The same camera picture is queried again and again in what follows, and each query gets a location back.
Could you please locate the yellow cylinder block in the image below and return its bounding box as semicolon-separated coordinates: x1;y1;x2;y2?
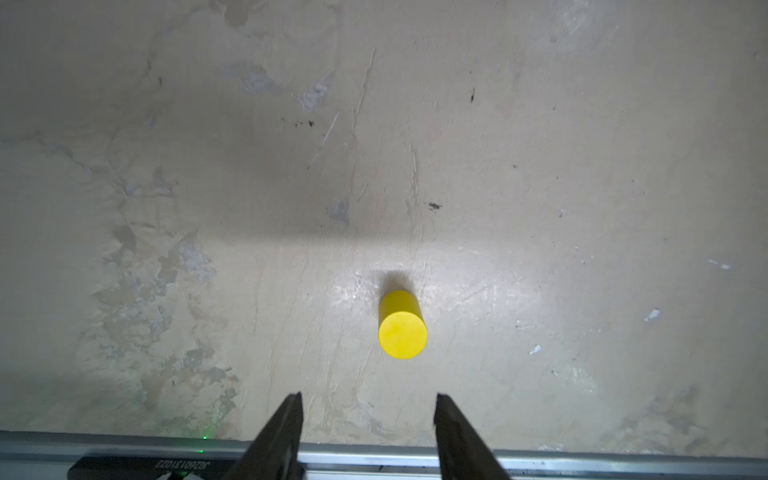
378;290;428;360

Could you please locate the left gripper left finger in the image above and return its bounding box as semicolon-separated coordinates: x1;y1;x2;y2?
224;392;305;480

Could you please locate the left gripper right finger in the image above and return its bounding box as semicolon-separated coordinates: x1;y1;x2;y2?
433;393;510;480

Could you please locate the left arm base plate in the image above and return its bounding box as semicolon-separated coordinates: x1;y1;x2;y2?
67;456;237;480

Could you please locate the aluminium front rail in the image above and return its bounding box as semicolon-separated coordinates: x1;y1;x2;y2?
1;431;767;479

